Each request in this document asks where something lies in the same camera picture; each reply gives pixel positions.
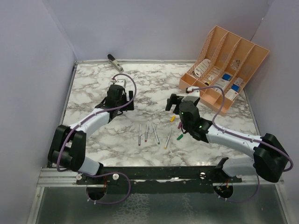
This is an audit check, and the green marker pen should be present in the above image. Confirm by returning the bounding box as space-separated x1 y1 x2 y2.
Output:
151 123 160 145

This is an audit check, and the white card packet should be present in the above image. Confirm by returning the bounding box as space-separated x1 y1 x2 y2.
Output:
212 78 229 93

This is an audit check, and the grey black stapler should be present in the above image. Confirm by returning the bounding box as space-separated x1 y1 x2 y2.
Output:
107 54 124 73

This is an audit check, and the blue eraser box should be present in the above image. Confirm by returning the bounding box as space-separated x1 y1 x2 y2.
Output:
222 73 233 81
231 84 240 92

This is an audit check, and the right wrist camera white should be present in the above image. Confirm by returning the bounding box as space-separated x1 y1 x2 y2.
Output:
185 86 200 98

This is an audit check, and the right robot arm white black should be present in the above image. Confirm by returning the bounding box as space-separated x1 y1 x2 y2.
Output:
165 94 289 183

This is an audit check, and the red marker pen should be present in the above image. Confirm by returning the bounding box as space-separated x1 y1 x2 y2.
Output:
144 120 149 142

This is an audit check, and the white oval tag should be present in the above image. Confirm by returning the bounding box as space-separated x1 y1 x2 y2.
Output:
194 59 211 77

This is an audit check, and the yellow marker pen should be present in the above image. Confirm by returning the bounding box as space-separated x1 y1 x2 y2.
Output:
164 128 172 150

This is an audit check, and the peach desk file organizer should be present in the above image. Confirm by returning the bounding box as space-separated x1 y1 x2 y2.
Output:
178 26 270 116

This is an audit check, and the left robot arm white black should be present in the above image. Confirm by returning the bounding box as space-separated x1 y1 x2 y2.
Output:
48 83 136 184

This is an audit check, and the white red box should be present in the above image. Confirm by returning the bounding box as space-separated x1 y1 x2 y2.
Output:
233 77 243 87

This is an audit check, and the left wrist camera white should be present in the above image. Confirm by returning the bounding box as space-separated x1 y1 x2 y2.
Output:
112 79 127 88

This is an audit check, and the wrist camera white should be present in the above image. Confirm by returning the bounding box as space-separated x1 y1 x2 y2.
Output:
185 86 200 98
112 79 127 88

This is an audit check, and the black mounting rail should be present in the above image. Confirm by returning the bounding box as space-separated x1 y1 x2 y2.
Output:
77 159 242 194

